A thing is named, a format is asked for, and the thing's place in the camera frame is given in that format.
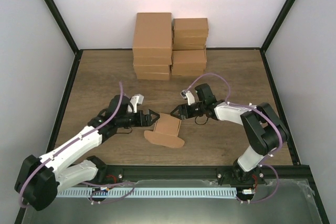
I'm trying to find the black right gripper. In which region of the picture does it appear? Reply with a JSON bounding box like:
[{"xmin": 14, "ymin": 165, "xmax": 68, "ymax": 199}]
[{"xmin": 171, "ymin": 102, "xmax": 206, "ymax": 120}]

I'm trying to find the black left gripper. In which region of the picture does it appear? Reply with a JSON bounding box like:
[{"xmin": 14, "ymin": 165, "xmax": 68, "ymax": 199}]
[{"xmin": 117, "ymin": 110, "xmax": 161, "ymax": 128}]

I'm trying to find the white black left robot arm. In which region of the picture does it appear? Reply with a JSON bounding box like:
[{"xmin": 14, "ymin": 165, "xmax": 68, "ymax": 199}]
[{"xmin": 14, "ymin": 94, "xmax": 160, "ymax": 211}]

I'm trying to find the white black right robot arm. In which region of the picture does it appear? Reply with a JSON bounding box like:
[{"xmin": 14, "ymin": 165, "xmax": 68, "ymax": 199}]
[{"xmin": 170, "ymin": 83, "xmax": 290, "ymax": 184}]

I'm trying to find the bottom large cardboard box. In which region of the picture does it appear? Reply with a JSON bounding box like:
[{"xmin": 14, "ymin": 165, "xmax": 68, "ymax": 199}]
[{"xmin": 136, "ymin": 72, "xmax": 171, "ymax": 81}]

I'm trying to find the large cardboard box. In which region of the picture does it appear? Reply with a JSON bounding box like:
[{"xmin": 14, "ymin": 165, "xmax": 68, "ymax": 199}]
[
  {"xmin": 133, "ymin": 56, "xmax": 172, "ymax": 66},
  {"xmin": 132, "ymin": 13, "xmax": 172, "ymax": 57},
  {"xmin": 136, "ymin": 72, "xmax": 171, "ymax": 81},
  {"xmin": 133, "ymin": 65, "xmax": 171, "ymax": 73}
]

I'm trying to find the bottom small cardboard box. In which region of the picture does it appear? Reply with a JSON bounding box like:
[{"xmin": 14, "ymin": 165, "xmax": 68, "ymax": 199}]
[{"xmin": 171, "ymin": 69, "xmax": 204, "ymax": 77}]

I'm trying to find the small cardboard box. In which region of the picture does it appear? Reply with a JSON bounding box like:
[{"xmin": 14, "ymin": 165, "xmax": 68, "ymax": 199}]
[
  {"xmin": 173, "ymin": 35, "xmax": 207, "ymax": 50},
  {"xmin": 173, "ymin": 18, "xmax": 209, "ymax": 37},
  {"xmin": 171, "ymin": 69, "xmax": 204, "ymax": 77},
  {"xmin": 172, "ymin": 49, "xmax": 207, "ymax": 70}
]

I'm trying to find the upper small cardboard box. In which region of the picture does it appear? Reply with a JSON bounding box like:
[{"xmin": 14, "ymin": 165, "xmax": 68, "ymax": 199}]
[{"xmin": 173, "ymin": 35, "xmax": 207, "ymax": 50}]

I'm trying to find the top large cardboard box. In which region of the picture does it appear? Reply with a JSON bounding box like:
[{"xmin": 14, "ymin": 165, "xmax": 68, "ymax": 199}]
[{"xmin": 132, "ymin": 13, "xmax": 172, "ymax": 57}]

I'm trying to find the top small cardboard box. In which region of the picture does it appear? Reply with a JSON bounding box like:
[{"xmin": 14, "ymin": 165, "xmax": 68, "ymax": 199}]
[{"xmin": 173, "ymin": 18, "xmax": 209, "ymax": 37}]

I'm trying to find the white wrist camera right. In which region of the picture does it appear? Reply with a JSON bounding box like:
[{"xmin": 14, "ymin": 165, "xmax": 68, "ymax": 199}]
[{"xmin": 181, "ymin": 90, "xmax": 195, "ymax": 106}]

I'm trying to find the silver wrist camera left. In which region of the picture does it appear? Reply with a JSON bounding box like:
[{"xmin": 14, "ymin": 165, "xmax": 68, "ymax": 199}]
[{"xmin": 130, "ymin": 94, "xmax": 144, "ymax": 113}]

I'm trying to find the light blue slotted cable duct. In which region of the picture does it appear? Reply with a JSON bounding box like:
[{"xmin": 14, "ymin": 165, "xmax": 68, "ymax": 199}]
[{"xmin": 57, "ymin": 187, "xmax": 237, "ymax": 199}]

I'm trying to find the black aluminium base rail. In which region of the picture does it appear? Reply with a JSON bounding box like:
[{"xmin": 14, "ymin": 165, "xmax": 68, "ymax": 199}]
[{"xmin": 76, "ymin": 165, "xmax": 310, "ymax": 185}]

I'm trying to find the black cage frame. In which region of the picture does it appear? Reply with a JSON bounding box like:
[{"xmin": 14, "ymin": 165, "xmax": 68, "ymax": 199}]
[{"xmin": 14, "ymin": 0, "xmax": 336, "ymax": 224}]

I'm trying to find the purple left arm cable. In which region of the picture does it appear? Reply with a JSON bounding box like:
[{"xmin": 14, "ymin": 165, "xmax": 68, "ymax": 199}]
[{"xmin": 18, "ymin": 82, "xmax": 137, "ymax": 208}]

